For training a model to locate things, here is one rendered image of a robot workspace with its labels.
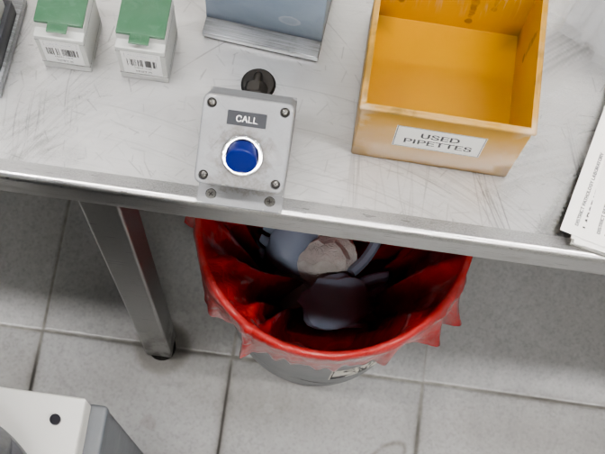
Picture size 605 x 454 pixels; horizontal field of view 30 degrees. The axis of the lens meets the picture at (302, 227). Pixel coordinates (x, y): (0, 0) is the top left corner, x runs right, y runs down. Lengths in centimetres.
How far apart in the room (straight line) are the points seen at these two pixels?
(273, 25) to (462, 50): 16
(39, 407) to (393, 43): 42
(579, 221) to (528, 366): 91
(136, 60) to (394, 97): 22
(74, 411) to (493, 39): 46
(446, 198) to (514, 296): 92
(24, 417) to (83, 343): 94
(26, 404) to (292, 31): 37
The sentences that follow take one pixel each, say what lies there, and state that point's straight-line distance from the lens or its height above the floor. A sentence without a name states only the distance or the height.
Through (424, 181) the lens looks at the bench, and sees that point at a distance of 94.
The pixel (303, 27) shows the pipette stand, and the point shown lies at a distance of 95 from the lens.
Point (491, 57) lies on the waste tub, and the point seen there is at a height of 88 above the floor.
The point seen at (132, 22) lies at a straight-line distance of 91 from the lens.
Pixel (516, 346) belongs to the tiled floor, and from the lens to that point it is 183.
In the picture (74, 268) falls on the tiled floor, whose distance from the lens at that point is 183.
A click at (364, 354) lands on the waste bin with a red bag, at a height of 44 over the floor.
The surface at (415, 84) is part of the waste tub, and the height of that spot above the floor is 88.
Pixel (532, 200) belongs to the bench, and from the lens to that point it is 95.
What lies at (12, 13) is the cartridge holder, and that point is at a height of 90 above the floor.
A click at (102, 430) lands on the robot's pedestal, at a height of 87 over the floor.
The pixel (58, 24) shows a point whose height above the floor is 94.
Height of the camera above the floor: 175
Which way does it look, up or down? 72 degrees down
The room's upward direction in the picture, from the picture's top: 8 degrees clockwise
